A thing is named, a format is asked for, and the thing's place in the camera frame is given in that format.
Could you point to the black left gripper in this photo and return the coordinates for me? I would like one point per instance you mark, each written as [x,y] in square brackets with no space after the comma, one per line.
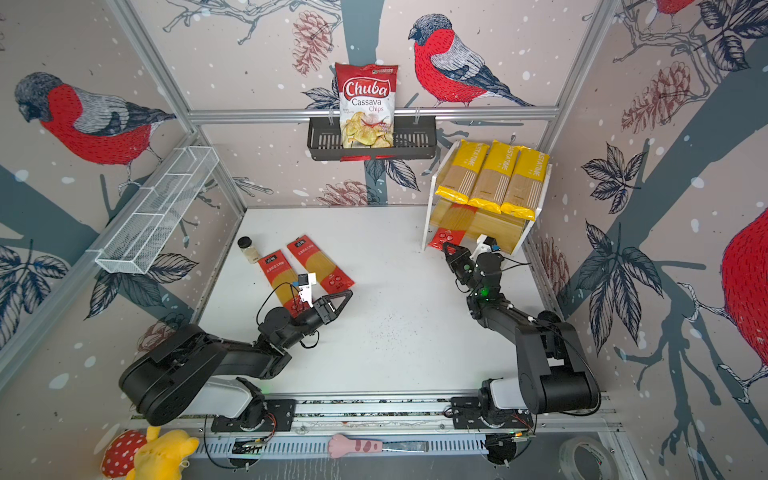
[330,314]

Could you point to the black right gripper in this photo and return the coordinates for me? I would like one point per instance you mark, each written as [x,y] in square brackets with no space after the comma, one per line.
[456,260]

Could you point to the red spaghetti bag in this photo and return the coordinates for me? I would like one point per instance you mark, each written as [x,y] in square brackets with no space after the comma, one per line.
[328,274]
[284,281]
[452,221]

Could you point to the yellow pasta bag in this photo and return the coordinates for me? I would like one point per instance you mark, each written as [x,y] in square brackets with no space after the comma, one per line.
[458,182]
[524,191]
[494,177]

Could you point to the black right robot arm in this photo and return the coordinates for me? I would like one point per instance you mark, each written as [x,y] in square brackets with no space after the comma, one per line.
[552,373]

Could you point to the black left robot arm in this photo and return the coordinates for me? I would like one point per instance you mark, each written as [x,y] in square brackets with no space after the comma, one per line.
[193,372]

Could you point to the wooden two-tier shelf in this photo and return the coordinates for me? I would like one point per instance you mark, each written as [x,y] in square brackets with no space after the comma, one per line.
[509,231]

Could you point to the spice jar black lid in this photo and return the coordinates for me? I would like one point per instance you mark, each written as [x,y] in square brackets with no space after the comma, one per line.
[248,248]

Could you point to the Chuba cassava chips bag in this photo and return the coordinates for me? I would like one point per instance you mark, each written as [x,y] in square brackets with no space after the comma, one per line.
[367,104]

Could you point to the yellow plush toy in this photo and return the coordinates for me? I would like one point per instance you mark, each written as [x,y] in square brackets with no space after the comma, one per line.
[163,456]

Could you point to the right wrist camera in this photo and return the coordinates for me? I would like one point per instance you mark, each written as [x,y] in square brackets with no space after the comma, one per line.
[484,244]

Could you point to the black hanging wire basket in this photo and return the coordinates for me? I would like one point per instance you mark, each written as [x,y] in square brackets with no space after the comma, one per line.
[408,138]

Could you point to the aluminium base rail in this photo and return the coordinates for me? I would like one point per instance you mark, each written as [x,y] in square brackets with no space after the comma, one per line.
[301,428]

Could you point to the pink handled scraper tool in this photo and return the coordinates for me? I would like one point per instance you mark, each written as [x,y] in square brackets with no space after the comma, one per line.
[339,446]

